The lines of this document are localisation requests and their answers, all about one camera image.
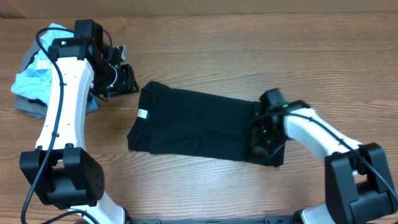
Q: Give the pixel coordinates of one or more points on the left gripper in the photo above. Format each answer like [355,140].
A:
[125,86]

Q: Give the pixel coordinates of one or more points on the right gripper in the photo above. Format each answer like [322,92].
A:
[259,147]

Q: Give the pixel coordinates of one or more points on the black t-shirt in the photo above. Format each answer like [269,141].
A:
[189,123]

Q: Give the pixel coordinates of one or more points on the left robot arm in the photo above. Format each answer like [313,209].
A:
[60,171]

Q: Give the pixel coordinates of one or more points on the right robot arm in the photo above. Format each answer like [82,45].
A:
[358,183]

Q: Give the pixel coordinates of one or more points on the dark blue folded shirt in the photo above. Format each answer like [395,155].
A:
[92,103]

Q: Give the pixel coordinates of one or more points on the light blue folded t-shirt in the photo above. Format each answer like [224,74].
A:
[34,81]

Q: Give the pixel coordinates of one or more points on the grey folded shirt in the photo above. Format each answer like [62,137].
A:
[21,103]

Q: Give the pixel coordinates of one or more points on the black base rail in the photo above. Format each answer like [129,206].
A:
[211,221]

